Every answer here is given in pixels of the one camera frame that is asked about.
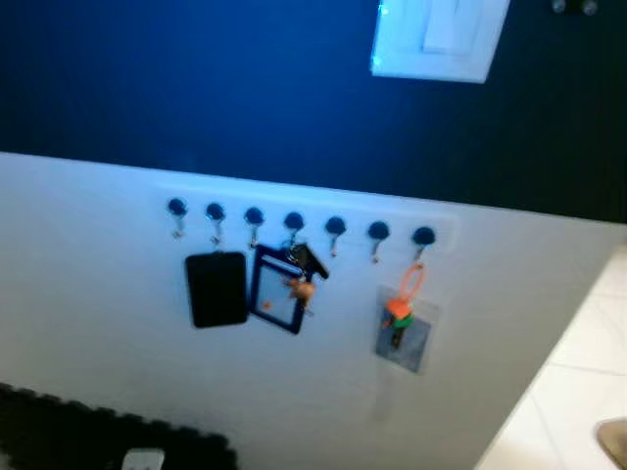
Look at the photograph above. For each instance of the blue knob metal hook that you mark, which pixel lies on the blue knob metal hook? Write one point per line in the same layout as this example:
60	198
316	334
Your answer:
215	211
335	226
423	236
378	231
294	220
254	214
176	207

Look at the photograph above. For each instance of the brown basket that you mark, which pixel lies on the brown basket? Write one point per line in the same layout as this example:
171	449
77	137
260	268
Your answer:
615	446

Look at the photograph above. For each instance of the blue framed badge holder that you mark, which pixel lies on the blue framed badge holder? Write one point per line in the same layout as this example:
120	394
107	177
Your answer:
263	294

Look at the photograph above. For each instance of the black card holder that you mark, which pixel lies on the black card holder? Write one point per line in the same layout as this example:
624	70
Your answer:
217	290

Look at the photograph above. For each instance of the small white object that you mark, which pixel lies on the small white object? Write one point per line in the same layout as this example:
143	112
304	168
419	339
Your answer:
143	459

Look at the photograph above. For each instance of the black bumpy mat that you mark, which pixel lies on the black bumpy mat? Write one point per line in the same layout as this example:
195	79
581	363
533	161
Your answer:
69	431

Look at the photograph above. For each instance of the white light switch plate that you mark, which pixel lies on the white light switch plate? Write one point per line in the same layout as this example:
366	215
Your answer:
441	39

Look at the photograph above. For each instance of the white key hook rail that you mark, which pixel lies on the white key hook rail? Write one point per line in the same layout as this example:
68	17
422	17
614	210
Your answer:
313	208

